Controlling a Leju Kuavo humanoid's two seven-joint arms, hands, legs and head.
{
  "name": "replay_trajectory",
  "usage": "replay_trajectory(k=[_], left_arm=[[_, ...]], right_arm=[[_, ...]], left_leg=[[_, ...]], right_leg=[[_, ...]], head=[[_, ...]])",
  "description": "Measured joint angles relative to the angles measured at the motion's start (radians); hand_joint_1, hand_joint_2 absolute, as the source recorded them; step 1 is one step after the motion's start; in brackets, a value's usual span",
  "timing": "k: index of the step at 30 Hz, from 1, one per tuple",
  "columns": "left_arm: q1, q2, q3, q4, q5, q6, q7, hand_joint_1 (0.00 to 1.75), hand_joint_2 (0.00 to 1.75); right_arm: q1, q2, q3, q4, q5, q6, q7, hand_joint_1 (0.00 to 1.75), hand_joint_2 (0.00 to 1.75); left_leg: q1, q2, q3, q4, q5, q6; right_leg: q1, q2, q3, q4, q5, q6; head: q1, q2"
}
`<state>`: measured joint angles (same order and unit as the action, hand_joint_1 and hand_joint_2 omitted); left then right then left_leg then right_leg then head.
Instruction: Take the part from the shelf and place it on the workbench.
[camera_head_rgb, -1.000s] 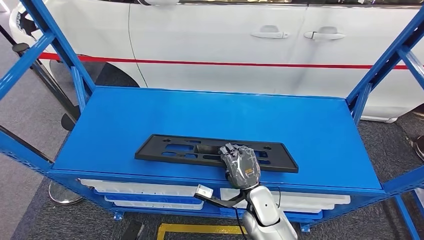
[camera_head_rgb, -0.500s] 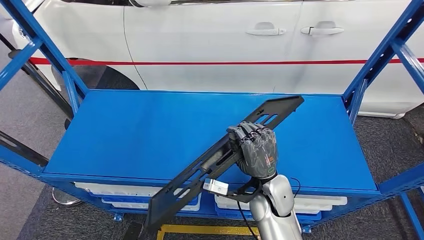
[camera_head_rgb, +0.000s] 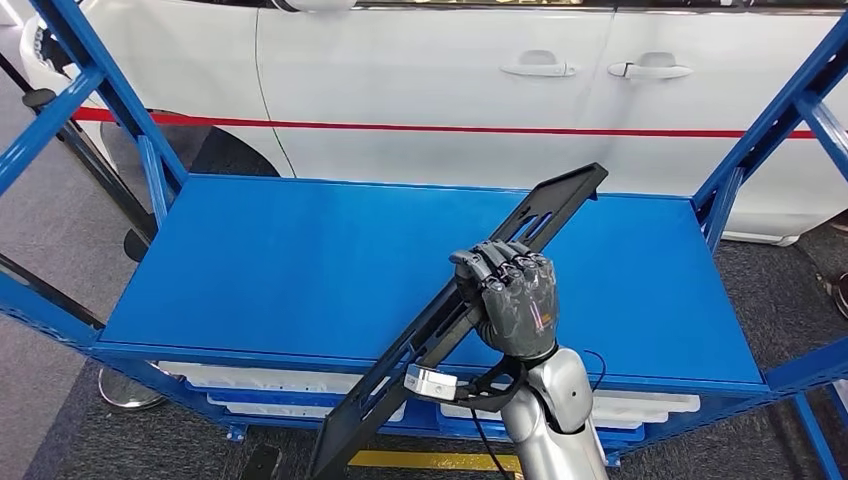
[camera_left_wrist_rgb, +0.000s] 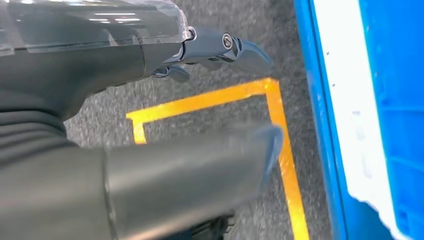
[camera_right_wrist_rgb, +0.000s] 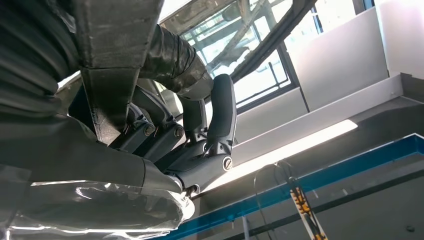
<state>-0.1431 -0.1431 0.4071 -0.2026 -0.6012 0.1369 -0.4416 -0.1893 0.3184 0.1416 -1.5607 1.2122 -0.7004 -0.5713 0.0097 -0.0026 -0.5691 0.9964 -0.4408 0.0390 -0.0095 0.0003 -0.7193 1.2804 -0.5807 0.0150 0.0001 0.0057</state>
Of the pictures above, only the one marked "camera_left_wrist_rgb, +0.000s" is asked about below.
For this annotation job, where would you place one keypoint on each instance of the white plastic bin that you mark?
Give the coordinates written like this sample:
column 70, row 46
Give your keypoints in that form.
column 341, row 99

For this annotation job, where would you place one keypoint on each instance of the blue plastic bin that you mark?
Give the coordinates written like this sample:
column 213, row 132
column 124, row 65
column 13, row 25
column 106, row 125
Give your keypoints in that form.
column 397, row 99

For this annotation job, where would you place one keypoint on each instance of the blue metal shelf rack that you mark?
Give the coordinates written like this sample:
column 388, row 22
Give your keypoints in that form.
column 326, row 132

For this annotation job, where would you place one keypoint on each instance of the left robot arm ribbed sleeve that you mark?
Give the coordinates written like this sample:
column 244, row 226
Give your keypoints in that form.
column 30, row 136

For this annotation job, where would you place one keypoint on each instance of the black robot leg part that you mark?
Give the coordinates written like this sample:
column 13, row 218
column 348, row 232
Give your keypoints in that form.
column 212, row 230

